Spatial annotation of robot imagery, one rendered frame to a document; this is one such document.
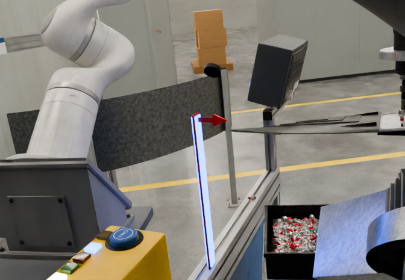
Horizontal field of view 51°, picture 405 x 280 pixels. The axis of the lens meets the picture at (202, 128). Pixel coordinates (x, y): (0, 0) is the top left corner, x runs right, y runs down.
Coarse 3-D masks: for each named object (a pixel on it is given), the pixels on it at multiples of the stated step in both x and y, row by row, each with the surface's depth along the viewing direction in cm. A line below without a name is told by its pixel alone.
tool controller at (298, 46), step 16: (272, 48) 126; (288, 48) 126; (304, 48) 141; (256, 64) 130; (272, 64) 128; (288, 64) 126; (256, 80) 132; (272, 80) 129; (288, 80) 130; (256, 96) 133; (272, 96) 131; (288, 96) 132
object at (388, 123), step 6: (384, 114) 69; (390, 114) 68; (396, 114) 67; (384, 120) 66; (390, 120) 65; (396, 120) 64; (402, 120) 64; (384, 126) 63; (390, 126) 62; (396, 126) 62; (402, 126) 61
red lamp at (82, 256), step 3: (81, 252) 57; (84, 252) 57; (78, 255) 57; (81, 255) 57; (84, 255) 57; (87, 255) 57; (90, 255) 57; (72, 258) 56; (75, 258) 56; (78, 258) 56; (81, 258) 56; (84, 258) 56; (87, 258) 57; (75, 261) 56; (78, 261) 56; (81, 261) 56; (84, 261) 56
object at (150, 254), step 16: (96, 240) 61; (144, 240) 60; (160, 240) 60; (96, 256) 57; (112, 256) 57; (128, 256) 57; (144, 256) 56; (160, 256) 60; (80, 272) 54; (96, 272) 54; (112, 272) 53; (128, 272) 53; (144, 272) 56; (160, 272) 60
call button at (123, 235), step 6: (120, 228) 62; (126, 228) 62; (132, 228) 62; (114, 234) 60; (120, 234) 60; (126, 234) 60; (132, 234) 60; (114, 240) 59; (120, 240) 59; (126, 240) 58; (132, 240) 59; (114, 246) 59; (120, 246) 59
